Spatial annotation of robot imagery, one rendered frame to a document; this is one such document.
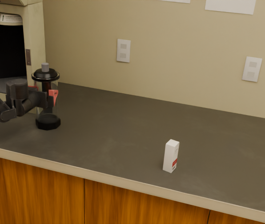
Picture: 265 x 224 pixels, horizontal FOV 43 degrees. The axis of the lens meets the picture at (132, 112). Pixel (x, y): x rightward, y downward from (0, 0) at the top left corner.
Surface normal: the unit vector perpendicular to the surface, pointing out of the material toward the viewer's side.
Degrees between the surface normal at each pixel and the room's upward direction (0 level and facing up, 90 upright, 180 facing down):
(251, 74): 90
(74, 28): 90
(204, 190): 0
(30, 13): 90
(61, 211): 90
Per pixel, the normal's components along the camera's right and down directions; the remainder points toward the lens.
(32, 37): 0.95, 0.18
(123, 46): -0.29, 0.40
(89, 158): 0.06, -0.90
